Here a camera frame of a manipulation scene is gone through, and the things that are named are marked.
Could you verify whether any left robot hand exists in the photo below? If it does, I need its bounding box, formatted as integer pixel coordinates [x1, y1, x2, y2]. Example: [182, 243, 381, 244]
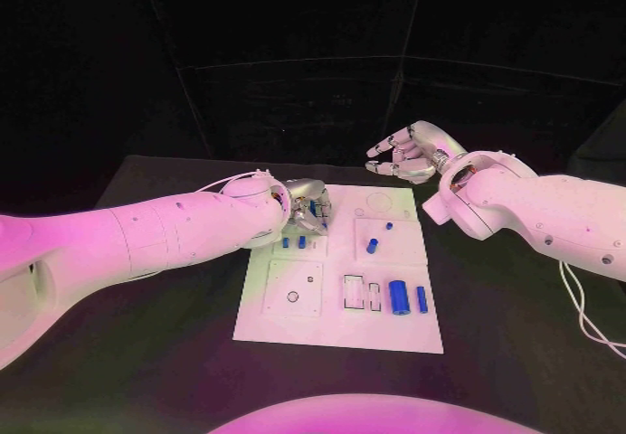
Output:
[281, 178, 333, 236]

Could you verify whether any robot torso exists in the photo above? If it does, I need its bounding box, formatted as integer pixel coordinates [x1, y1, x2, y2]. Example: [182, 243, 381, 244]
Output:
[208, 392, 544, 434]

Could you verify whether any white task board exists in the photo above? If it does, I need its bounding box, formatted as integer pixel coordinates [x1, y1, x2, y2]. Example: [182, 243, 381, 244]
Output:
[232, 184, 444, 354]

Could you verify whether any white cable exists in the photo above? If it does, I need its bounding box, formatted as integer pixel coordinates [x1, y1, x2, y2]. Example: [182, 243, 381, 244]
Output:
[558, 259, 626, 350]
[565, 266, 626, 360]
[195, 170, 275, 194]

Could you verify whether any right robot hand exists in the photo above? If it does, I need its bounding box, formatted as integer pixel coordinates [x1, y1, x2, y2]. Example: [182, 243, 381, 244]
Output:
[363, 120, 470, 185]

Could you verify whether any large blue cylinder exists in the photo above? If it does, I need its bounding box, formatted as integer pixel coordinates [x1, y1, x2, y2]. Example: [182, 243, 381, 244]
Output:
[388, 279, 412, 316]

